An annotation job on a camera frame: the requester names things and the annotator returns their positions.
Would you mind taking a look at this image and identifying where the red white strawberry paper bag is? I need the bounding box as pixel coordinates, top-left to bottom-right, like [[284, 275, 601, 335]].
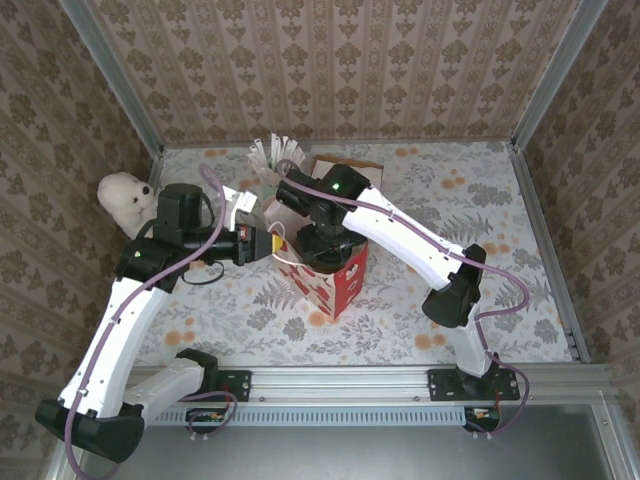
[[263, 197, 370, 321]]

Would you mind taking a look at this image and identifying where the brown cardboard napkin box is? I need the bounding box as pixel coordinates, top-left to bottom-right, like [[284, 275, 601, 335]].
[[309, 154, 385, 194]]

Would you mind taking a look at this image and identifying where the white plush seal toy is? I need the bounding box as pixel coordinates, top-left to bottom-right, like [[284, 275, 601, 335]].
[[97, 171, 160, 240]]

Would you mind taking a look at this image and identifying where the grey metal panel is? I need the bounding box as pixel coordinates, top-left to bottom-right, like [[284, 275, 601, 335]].
[[79, 424, 614, 480]]

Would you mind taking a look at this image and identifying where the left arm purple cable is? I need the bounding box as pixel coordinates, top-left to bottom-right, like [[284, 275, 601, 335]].
[[64, 163, 239, 480]]

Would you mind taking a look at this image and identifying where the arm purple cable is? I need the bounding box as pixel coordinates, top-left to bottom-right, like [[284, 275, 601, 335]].
[[275, 158, 532, 441], [64, 163, 239, 480]]

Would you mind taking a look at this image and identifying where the thin black camera cable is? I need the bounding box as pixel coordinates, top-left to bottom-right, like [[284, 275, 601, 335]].
[[132, 214, 227, 290]]

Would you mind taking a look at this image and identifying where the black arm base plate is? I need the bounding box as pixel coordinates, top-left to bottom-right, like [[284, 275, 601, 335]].
[[214, 368, 252, 403], [427, 368, 521, 403]]

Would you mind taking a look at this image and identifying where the aluminium frame post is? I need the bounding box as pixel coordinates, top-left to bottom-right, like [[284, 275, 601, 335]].
[[58, 0, 167, 156], [509, 0, 610, 151]]

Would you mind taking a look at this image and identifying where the aluminium mounting rail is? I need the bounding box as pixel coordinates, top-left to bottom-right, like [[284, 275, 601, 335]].
[[124, 364, 616, 402]]

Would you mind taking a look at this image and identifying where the white slotted cable duct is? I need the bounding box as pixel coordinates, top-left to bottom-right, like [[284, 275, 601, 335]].
[[144, 405, 465, 426]]

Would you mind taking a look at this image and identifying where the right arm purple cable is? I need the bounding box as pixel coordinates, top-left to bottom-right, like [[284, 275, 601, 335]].
[[275, 158, 532, 441]]

